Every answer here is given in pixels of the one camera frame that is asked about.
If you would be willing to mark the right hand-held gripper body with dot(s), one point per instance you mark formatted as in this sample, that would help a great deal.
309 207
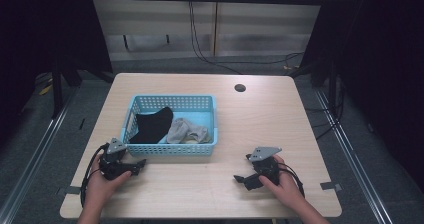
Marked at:
265 165

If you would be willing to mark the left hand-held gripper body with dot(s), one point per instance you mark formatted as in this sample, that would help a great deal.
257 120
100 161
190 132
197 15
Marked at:
111 162

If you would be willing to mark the person's left hand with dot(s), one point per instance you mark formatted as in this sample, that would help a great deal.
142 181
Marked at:
100 187

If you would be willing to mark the person's right hand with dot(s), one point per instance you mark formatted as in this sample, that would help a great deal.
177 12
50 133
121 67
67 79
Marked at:
283 187

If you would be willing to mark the black sock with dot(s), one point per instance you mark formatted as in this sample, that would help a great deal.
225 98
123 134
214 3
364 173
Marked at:
151 125

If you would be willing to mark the grey tape strip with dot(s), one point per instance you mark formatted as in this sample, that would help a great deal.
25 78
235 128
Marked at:
70 190
331 186

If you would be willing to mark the grey sock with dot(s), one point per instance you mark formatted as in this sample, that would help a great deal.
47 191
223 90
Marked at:
185 130

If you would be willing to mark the blue plastic basket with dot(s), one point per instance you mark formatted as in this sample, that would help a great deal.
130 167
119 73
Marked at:
200 117

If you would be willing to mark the black metal stand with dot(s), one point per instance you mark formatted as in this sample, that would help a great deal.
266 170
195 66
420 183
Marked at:
57 94
330 84

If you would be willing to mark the yellow object on floor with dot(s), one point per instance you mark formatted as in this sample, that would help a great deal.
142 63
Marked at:
45 90

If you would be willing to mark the black curtain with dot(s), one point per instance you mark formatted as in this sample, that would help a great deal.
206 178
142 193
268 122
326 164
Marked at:
50 27
376 67

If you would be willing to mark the metal floor rail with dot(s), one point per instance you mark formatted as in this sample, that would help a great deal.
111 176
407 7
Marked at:
353 157
36 157

